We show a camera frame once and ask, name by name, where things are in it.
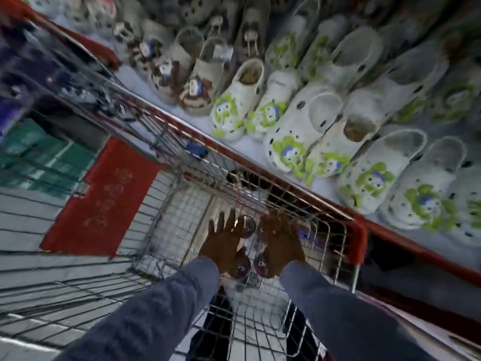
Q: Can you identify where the person's right hand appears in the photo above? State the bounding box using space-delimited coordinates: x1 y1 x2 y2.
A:
257 210 307 279

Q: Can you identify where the person's left hand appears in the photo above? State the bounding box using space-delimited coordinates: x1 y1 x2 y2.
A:
198 209 248 276

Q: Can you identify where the metal wire shopping cart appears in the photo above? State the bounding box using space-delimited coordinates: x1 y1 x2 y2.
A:
0 18 371 361

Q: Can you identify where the person's left forearm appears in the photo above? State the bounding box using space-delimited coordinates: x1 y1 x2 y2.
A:
52 257 222 361

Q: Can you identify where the person's right forearm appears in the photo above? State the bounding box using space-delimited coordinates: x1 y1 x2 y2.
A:
280 261 436 361

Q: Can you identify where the person's left leg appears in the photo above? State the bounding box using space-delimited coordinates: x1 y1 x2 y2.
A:
186 285 234 361

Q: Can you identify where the person's leg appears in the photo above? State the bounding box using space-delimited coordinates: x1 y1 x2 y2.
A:
186 285 234 361
284 308 320 361

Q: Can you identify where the person's right leg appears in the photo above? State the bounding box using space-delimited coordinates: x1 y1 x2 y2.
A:
284 308 320 361

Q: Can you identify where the red cart panel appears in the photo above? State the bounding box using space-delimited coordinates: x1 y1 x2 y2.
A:
39 137 166 257

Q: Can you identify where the blue price tag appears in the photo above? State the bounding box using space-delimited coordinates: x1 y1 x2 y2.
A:
186 140 208 159

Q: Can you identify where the row of white green clogs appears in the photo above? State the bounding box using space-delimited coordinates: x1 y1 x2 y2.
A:
208 0 481 247

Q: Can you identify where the stack of teal packets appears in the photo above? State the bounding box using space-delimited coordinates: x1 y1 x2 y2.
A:
0 120 97 192

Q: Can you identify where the stack of blue purple packets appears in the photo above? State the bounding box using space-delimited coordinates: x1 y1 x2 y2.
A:
0 18 98 136

